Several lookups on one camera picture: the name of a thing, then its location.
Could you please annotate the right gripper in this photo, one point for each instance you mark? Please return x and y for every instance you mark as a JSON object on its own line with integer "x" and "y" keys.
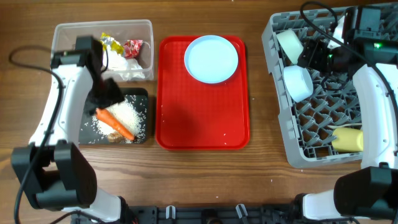
{"x": 311, "y": 54}

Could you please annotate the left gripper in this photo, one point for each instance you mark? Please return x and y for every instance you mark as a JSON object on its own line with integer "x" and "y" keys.
{"x": 104, "y": 92}

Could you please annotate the orange carrot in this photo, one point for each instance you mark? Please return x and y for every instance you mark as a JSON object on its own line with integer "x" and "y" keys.
{"x": 106, "y": 117}

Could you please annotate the green bowl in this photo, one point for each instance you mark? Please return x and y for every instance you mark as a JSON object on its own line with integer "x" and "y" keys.
{"x": 291, "y": 45}

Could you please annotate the light blue bowl with rice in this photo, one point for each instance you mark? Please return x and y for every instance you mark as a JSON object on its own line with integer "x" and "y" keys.
{"x": 298, "y": 82}

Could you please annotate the white tissue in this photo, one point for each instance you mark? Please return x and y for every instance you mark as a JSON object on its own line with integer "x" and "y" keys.
{"x": 121, "y": 69}

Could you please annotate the brown round food piece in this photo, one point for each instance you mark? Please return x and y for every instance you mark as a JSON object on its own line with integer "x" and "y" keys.
{"x": 115, "y": 137}

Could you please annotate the yellow snack wrapper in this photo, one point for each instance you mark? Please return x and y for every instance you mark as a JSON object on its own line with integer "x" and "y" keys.
{"x": 108, "y": 41}

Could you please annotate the red candy wrapper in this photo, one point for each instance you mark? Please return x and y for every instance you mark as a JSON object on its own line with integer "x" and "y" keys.
{"x": 132, "y": 48}

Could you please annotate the yellow plastic cup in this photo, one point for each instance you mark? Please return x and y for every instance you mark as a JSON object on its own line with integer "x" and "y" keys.
{"x": 347, "y": 140}

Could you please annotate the light blue plate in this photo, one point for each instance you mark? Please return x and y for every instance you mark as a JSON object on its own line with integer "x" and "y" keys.
{"x": 211, "y": 59}

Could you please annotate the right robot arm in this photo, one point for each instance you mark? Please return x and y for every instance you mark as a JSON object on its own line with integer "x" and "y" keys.
{"x": 370, "y": 192}

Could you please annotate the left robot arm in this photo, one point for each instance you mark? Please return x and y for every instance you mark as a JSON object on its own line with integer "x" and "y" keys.
{"x": 53, "y": 173}

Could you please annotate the grey dishwasher rack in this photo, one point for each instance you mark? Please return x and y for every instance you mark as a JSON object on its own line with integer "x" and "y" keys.
{"x": 307, "y": 139}

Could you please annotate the white rice pile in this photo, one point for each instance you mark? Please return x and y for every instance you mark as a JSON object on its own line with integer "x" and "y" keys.
{"x": 132, "y": 116}

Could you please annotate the black plastic tray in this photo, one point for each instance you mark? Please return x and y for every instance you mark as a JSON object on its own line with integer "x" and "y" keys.
{"x": 140, "y": 102}

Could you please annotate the clear plastic bin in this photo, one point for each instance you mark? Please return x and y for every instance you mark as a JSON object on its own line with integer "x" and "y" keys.
{"x": 65, "y": 37}

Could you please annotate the white plastic spoon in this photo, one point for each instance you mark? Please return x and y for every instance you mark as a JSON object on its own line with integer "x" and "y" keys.
{"x": 344, "y": 125}

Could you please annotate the red serving tray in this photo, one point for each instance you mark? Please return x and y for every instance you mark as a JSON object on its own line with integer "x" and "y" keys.
{"x": 191, "y": 115}

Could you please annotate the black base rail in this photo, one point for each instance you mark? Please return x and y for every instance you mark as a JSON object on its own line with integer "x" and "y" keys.
{"x": 238, "y": 214}

